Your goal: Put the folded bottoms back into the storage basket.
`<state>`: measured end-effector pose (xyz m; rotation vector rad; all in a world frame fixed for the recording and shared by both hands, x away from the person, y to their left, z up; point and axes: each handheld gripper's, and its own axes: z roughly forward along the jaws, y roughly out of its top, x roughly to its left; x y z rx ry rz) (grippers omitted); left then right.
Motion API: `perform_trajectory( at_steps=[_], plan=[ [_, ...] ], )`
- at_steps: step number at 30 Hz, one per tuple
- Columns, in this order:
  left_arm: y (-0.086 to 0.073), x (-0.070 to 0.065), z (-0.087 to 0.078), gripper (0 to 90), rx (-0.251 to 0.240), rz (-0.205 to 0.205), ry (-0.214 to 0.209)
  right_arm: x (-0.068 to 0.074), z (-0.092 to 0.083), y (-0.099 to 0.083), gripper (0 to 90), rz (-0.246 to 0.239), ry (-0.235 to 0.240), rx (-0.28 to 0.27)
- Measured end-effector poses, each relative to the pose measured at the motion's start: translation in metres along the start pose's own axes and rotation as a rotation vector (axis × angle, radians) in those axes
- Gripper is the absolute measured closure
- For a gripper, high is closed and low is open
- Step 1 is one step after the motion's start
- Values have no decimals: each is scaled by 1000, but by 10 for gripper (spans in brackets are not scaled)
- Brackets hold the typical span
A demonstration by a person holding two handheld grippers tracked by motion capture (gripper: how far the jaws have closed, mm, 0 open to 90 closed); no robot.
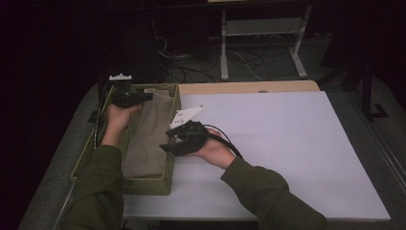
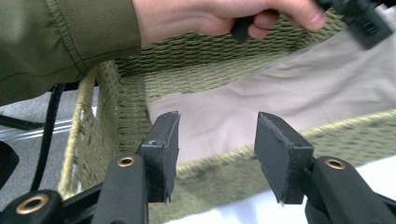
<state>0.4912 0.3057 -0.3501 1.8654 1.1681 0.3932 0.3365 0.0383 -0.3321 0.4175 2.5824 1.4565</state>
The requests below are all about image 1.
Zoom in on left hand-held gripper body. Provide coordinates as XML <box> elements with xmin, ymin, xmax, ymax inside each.
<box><xmin>108</xmin><ymin>73</ymin><xmax>146</xmax><ymax>109</ymax></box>

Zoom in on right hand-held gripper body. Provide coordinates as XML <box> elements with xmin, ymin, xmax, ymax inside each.
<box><xmin>165</xmin><ymin>103</ymin><xmax>211</xmax><ymax>158</ymax></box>

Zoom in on beige pants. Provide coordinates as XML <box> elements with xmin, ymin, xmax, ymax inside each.
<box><xmin>121</xmin><ymin>88</ymin><xmax>175</xmax><ymax>179</ymax></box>

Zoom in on green woven basket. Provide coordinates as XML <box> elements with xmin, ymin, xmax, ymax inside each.
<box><xmin>70</xmin><ymin>82</ymin><xmax>182</xmax><ymax>196</ymax></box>

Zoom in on person's left hand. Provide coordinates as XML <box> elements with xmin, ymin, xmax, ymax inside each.
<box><xmin>106</xmin><ymin>102</ymin><xmax>145</xmax><ymax>136</ymax></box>

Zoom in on person's right hand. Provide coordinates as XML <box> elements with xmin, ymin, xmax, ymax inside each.
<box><xmin>187</xmin><ymin>126</ymin><xmax>237</xmax><ymax>171</ymax></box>

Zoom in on black stand leg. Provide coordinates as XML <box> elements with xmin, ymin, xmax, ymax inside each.
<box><xmin>87</xmin><ymin>75</ymin><xmax>111</xmax><ymax>125</ymax></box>

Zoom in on white table cover board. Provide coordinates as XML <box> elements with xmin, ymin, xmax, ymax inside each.
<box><xmin>123</xmin><ymin>90</ymin><xmax>392</xmax><ymax>222</ymax></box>

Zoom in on white metal stand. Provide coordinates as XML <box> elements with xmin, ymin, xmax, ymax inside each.
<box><xmin>219</xmin><ymin>4</ymin><xmax>313</xmax><ymax>81</ymax></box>

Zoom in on black stand with foot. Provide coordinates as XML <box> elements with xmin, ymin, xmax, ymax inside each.
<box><xmin>319</xmin><ymin>58</ymin><xmax>390</xmax><ymax>122</ymax></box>

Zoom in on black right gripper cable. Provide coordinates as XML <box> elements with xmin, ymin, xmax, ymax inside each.
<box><xmin>202</xmin><ymin>123</ymin><xmax>244</xmax><ymax>160</ymax></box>

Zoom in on tangle of floor cables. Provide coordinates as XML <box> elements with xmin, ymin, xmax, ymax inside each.
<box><xmin>154</xmin><ymin>34</ymin><xmax>266</xmax><ymax>84</ymax></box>

